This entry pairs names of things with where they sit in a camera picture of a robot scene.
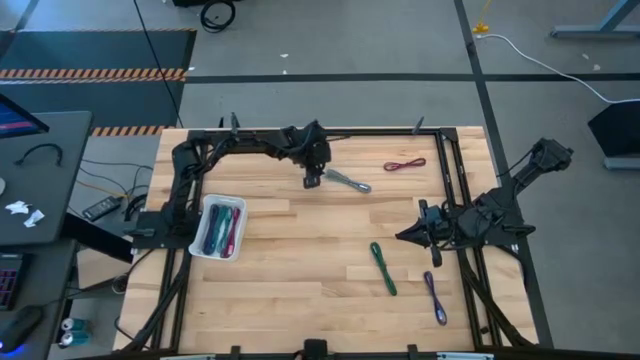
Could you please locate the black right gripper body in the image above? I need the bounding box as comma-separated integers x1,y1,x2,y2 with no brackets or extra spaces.
418,198,460,269

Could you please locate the thin black floor cable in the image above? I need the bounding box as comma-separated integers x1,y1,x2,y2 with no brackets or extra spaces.
132,0,185,129

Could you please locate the black aluminium table frame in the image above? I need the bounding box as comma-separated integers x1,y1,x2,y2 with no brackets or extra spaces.
119,127,541,360

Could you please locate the coiled black cable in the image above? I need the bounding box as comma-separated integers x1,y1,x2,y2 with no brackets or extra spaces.
199,0,237,34

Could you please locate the teal drink can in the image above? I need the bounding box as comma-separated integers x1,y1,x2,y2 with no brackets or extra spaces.
60,317,92,333
58,330,92,348

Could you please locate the computer monitor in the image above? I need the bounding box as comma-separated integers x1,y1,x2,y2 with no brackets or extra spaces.
0,92,51,140

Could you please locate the teal USB-C cable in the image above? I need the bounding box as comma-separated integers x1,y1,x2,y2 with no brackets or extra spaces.
211,204,227,256
218,205,235,256

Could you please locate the black box on grey base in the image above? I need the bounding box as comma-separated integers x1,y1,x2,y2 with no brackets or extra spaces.
587,99,640,172

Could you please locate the black keyboard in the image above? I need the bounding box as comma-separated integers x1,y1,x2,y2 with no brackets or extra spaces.
0,252,32,312

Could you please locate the black power adapter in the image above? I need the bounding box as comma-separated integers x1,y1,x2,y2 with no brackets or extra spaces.
81,195,123,223

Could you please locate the black computer mouse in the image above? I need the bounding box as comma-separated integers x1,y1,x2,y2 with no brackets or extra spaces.
0,304,44,354

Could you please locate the short black curved cable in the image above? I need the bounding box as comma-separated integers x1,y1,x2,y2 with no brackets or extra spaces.
14,142,64,168

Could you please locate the grey USB-C cable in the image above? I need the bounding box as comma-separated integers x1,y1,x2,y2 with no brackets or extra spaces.
324,168,373,194

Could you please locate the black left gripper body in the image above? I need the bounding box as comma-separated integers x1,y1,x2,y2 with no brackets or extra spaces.
287,119,333,174

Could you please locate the magenta USB-C cable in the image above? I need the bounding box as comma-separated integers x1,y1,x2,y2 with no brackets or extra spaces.
221,206,243,260

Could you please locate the small black device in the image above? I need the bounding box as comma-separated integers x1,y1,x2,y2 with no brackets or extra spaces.
303,338,329,359

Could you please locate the blue-grey table leg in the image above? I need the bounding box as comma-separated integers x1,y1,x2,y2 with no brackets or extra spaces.
549,0,640,42

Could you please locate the black hazard-striped floor mat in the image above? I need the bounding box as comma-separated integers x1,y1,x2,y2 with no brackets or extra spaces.
0,28,198,138

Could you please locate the black side desk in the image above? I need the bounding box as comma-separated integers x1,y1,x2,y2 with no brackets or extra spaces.
0,110,95,250

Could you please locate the yellow plug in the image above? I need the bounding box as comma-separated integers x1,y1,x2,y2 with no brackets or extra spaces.
472,0,495,36

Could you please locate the dark red USB-C cable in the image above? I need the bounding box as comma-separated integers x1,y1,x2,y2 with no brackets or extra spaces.
383,157,428,173

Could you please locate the white floor cable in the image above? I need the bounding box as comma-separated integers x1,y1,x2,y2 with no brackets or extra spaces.
476,32,640,105

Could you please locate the white plastic bin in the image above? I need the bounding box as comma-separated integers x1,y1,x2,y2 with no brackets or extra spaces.
188,193,249,263

